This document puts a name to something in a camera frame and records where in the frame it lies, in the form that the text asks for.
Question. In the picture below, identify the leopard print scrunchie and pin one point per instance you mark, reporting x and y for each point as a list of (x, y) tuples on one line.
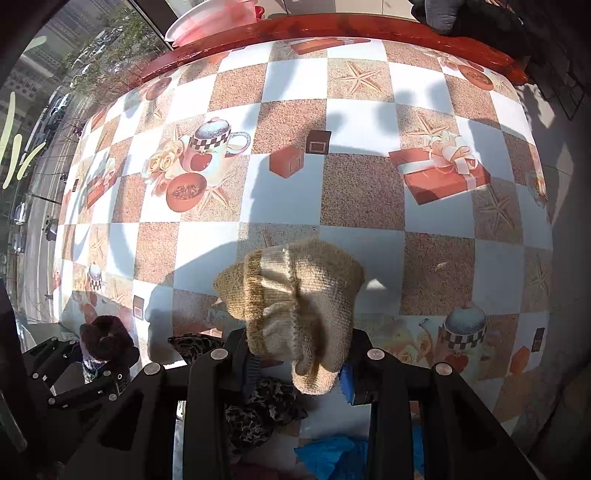
[(265, 410)]

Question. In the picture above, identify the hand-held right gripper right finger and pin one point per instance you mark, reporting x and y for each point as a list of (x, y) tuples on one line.
[(347, 385)]

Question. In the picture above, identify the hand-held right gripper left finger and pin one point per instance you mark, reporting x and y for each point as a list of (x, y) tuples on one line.
[(231, 369)]

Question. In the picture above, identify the checkered printed tablecloth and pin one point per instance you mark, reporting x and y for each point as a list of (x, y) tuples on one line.
[(360, 198)]

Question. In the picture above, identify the pink plastic basin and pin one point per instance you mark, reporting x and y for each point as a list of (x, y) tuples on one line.
[(207, 23)]

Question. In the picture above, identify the dark red fluffy scrunchie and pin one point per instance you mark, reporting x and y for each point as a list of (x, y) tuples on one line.
[(108, 337)]

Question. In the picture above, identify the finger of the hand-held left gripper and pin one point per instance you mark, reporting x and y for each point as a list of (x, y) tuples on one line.
[(39, 357), (108, 392)]

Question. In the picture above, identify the beige knitted hat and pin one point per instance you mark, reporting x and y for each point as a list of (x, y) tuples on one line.
[(300, 295)]

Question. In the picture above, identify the red wooden table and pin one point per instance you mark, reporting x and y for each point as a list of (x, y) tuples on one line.
[(369, 30)]

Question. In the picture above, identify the blue crinkled cloth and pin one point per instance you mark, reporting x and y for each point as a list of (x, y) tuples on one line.
[(330, 457)]

